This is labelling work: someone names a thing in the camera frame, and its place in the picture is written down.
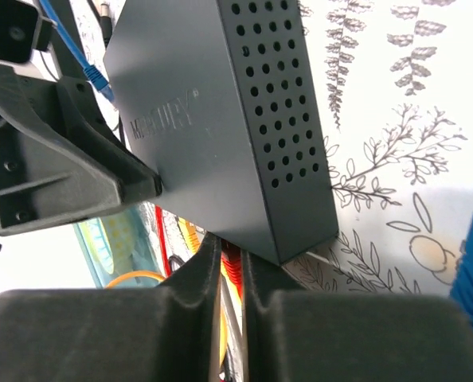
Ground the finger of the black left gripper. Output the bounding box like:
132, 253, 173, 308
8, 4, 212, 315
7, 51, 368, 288
0, 64, 162, 236

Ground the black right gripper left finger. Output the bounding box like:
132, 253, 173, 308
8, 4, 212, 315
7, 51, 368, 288
0, 234, 221, 381

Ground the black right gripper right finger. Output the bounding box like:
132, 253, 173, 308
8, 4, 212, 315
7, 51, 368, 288
241, 252, 473, 381

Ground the red ethernet cable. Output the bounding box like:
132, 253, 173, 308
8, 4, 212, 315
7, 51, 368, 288
154, 205, 244, 382

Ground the dark grey network switch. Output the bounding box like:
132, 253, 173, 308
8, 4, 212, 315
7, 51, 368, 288
104, 1, 338, 264

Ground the teal transparent plastic tray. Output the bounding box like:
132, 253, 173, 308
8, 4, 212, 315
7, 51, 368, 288
73, 207, 161, 289

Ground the daisy patterned glass bowl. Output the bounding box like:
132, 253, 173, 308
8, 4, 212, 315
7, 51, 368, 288
78, 212, 137, 276

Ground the floral patterned tablecloth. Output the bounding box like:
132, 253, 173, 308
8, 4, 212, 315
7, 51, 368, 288
73, 1, 473, 295

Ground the grey ethernet cable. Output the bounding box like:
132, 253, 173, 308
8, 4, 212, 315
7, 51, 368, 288
222, 278, 248, 359

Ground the yellow ethernet cable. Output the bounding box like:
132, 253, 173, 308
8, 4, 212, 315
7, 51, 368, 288
104, 270, 166, 290
176, 216, 228, 371

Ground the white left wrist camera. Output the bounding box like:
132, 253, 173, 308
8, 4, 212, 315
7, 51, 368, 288
0, 0, 41, 64

